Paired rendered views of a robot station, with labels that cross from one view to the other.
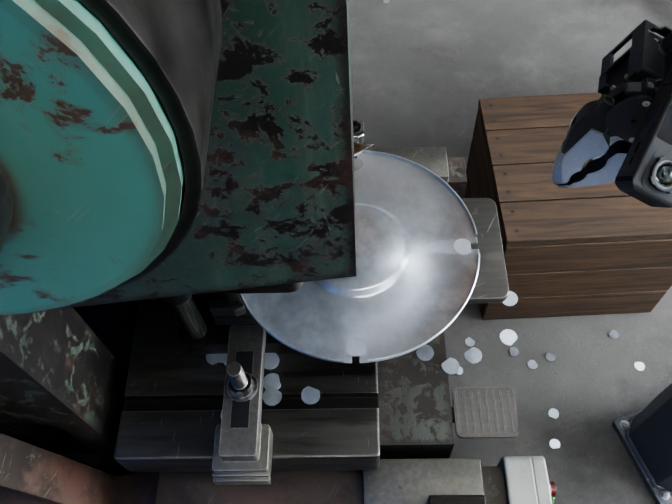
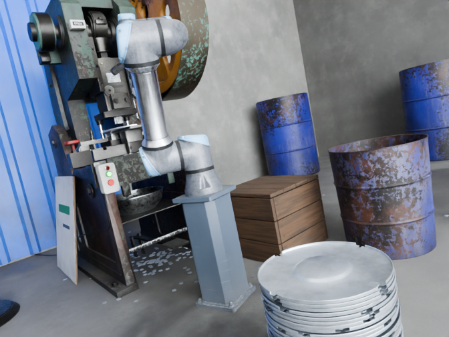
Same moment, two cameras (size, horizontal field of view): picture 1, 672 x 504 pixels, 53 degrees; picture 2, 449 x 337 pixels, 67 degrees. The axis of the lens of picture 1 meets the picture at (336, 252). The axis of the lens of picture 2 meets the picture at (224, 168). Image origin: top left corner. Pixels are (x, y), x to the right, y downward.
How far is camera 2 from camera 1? 1.95 m
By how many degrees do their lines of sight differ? 64
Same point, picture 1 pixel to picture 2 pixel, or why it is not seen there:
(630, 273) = (257, 224)
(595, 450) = not seen: hidden behind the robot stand
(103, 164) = (37, 27)
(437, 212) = not seen: hidden behind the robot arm
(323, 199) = (73, 61)
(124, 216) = (38, 32)
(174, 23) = (42, 21)
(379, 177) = not seen: hidden behind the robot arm
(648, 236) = (250, 194)
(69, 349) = (84, 130)
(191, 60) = (43, 23)
